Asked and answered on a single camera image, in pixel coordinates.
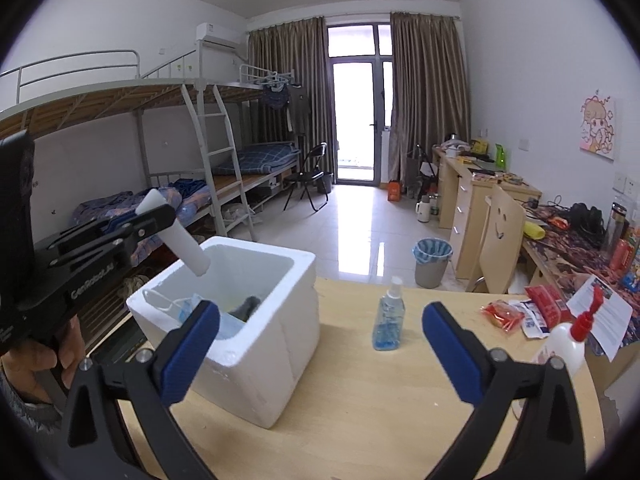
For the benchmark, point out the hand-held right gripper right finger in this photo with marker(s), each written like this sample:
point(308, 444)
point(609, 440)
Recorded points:
point(450, 355)

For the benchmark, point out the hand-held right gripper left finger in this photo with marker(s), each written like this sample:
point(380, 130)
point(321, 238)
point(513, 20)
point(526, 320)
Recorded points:
point(192, 355)

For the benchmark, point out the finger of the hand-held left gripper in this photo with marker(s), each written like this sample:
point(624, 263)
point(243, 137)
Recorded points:
point(155, 217)
point(100, 252)

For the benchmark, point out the blue face mask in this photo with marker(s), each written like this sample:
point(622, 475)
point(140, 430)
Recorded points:
point(227, 325)

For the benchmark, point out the white plastic tube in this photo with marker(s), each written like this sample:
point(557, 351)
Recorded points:
point(190, 255)

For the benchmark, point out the grey sock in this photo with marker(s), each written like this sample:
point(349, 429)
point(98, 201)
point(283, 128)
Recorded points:
point(246, 308)

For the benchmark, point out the white foam box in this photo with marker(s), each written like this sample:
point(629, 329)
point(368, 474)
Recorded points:
point(270, 340)

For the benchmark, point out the person's left forearm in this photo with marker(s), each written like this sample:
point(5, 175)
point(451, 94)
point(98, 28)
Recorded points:
point(20, 417)

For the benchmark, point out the person's left hand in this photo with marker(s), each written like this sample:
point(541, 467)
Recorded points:
point(40, 365)

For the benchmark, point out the blue plaid quilt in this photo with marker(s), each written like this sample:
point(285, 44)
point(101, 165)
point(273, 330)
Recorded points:
point(110, 205)

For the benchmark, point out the beige cloth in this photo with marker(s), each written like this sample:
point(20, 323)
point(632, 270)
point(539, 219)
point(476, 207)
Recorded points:
point(135, 287)

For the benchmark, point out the red orange snack packet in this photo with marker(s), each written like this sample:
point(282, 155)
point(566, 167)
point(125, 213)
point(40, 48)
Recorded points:
point(502, 316)

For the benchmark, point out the blue spray bottle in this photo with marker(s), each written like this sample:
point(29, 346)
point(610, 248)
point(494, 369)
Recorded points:
point(387, 320)

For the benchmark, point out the white blue packet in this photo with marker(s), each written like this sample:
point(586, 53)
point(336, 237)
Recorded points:
point(534, 322)

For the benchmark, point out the white bunk bed ladder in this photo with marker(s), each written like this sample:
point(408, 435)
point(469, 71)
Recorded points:
point(220, 155)

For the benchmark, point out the grey trash bin blue liner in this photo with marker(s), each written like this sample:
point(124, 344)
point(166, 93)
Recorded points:
point(432, 265)

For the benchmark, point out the white lotion bottle red pump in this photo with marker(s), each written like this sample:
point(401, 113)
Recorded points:
point(562, 342)

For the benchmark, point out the folded dark blue bedding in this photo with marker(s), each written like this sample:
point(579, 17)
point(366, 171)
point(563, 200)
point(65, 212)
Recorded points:
point(265, 156)

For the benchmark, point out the white metal bunk bed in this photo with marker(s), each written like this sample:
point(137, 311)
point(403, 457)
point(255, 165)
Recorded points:
point(100, 100)

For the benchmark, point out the wooden chair with smiley face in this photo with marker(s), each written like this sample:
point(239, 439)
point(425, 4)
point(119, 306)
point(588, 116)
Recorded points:
point(500, 230)

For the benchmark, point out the wooden desk with drawers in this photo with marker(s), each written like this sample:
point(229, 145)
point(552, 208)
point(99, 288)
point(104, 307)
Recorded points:
point(465, 210)

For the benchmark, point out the white kettle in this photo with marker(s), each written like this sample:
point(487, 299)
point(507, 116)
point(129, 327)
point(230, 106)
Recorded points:
point(423, 209)

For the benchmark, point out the desk with printed cloth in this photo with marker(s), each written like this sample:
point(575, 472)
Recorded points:
point(565, 255)

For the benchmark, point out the black folding chair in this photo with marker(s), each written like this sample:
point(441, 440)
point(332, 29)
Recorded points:
point(307, 175)

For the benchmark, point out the printed paper sheet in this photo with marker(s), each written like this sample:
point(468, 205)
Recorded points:
point(607, 315)

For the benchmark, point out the orange container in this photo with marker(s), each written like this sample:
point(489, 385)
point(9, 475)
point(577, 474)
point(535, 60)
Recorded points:
point(395, 191)

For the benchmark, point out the dark bucket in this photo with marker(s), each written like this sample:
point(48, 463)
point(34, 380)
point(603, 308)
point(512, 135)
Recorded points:
point(325, 182)

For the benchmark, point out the hanging dark clothes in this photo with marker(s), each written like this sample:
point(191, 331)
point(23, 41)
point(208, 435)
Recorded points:
point(295, 110)

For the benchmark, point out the blue clothes hanger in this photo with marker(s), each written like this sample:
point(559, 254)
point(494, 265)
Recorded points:
point(272, 79)

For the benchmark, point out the black headphones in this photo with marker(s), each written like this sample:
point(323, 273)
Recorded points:
point(587, 220)

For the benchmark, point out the brown curtain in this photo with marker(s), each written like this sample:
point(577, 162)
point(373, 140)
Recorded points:
point(430, 95)
point(295, 85)

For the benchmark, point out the white air conditioner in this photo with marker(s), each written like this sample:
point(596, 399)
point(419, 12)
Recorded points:
point(217, 35)

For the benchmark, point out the dark thermos bottle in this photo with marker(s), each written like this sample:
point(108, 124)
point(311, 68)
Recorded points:
point(615, 230)

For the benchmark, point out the glass balcony door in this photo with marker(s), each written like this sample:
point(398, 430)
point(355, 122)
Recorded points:
point(357, 120)

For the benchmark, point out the pink cartoon wall poster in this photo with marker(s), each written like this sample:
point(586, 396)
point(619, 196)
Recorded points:
point(597, 125)

